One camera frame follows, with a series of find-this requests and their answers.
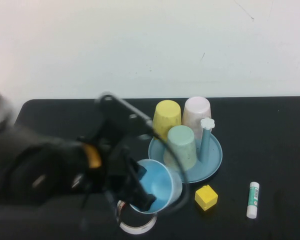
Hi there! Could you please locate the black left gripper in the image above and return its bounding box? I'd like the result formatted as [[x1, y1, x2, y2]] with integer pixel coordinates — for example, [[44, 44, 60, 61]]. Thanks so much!
[[74, 124, 156, 212]]

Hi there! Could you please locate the light blue plastic cup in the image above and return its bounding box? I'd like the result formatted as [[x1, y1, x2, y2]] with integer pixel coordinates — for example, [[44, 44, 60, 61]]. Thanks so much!
[[128, 158, 183, 215]]

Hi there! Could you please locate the pale green plastic cup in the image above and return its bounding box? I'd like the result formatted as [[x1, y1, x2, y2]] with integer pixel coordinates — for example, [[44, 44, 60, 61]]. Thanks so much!
[[163, 125, 198, 171]]

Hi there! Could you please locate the yellow plastic cup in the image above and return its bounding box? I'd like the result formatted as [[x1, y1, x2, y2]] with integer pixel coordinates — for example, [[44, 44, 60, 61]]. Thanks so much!
[[151, 99, 183, 141]]

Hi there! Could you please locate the blue cup stand tray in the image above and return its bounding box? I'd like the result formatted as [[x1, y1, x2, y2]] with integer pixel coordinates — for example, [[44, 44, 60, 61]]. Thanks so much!
[[147, 118, 223, 185]]

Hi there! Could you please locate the pale pink plastic cup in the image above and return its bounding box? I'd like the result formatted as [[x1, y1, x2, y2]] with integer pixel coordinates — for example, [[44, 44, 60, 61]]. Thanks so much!
[[181, 96, 213, 141]]

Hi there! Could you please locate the white double-sided tape roll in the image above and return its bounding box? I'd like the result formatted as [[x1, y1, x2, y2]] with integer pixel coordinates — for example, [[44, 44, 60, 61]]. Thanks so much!
[[116, 199, 158, 235]]

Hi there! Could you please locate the yellow foam cube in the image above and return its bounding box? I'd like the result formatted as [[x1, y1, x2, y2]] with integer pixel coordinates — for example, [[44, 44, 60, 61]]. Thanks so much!
[[194, 184, 219, 212]]

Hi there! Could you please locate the white green glue stick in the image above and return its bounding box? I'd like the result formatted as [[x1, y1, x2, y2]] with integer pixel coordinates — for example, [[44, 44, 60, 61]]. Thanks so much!
[[246, 181, 261, 220]]

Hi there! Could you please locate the black left camera cable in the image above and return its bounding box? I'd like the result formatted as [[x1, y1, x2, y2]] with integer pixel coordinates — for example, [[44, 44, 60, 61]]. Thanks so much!
[[99, 91, 191, 216]]

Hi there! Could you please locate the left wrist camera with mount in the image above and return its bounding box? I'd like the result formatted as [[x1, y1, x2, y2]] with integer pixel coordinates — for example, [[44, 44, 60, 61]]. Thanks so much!
[[94, 91, 155, 137]]

